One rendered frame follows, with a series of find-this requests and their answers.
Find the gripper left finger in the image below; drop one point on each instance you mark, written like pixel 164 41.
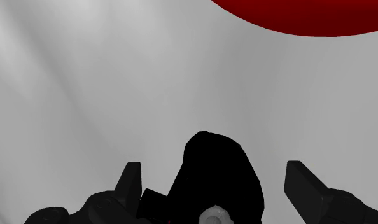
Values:
pixel 114 206

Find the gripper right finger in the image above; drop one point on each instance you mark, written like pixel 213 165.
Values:
pixel 313 192

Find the black rounded object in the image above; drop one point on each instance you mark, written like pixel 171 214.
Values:
pixel 217 173

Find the dark red round bowl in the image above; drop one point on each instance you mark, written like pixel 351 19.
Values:
pixel 307 15

